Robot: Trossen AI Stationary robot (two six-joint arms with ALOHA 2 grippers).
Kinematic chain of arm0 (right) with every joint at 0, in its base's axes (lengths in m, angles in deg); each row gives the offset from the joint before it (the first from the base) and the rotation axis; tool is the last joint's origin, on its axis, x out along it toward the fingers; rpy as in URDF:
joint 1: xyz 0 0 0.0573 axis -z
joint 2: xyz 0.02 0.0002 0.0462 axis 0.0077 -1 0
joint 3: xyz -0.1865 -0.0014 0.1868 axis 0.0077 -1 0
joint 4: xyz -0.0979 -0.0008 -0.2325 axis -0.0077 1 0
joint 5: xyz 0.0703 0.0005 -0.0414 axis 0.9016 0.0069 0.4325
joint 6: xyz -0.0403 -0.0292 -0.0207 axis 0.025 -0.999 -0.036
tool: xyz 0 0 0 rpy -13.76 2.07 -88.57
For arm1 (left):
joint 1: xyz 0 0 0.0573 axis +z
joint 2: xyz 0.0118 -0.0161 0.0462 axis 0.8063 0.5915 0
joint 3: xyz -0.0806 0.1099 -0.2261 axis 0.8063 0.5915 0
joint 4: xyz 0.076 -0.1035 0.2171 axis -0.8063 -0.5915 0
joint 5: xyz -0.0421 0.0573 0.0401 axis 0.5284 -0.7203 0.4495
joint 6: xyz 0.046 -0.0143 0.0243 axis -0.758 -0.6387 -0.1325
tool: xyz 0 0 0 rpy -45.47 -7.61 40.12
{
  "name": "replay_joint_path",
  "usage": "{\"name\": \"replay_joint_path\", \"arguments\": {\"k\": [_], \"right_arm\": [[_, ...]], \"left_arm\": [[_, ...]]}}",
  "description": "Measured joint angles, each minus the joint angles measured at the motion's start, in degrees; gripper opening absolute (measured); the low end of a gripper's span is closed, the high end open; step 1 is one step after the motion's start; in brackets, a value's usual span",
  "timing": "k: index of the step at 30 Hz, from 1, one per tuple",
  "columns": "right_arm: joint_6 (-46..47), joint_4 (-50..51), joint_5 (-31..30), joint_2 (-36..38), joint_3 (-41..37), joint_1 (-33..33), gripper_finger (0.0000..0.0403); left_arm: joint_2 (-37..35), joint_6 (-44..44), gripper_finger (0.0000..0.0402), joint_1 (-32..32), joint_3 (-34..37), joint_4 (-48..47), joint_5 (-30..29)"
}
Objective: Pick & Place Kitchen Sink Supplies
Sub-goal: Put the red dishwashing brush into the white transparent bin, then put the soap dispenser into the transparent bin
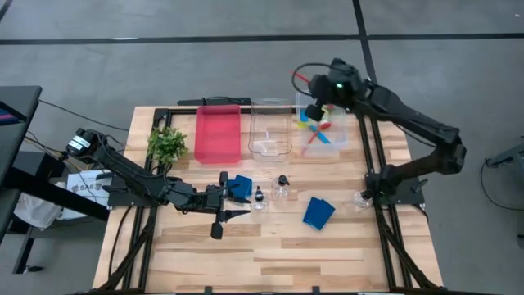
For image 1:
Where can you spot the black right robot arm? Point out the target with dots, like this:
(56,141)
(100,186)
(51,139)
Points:
(409,119)

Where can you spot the green potted plant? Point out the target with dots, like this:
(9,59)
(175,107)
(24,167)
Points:
(165,143)

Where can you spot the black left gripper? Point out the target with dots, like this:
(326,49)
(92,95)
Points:
(213,198)

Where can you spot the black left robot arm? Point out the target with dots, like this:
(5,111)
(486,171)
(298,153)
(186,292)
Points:
(131,172)

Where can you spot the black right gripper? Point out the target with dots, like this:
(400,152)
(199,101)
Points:
(327,90)

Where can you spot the white printed paper sheet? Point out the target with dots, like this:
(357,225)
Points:
(82,188)

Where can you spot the white plastic bag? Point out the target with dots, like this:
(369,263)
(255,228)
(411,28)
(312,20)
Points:
(37,211)

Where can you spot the clear soap pump bottle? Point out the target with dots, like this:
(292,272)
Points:
(280,190)
(362,201)
(260,202)

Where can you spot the black desk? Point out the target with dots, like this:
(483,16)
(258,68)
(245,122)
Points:
(16,106)

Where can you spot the green dish brush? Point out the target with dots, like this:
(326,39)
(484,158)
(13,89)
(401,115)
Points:
(303,125)

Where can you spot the black aluminium table frame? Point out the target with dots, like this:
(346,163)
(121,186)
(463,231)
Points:
(180,110)

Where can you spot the clear plastic tub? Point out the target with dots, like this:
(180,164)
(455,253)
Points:
(337,141)

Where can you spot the pink plastic bin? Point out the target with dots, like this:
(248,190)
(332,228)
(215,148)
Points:
(217,135)

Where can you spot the grey floor stand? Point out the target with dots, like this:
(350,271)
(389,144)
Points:
(511,155)

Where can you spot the red dish brush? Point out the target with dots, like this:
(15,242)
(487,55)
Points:
(321,130)
(301,77)

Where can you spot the clear shallow plastic tray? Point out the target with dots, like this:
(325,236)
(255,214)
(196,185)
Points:
(270,135)

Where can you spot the blue dish brush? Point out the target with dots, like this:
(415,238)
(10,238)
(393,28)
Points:
(323,137)

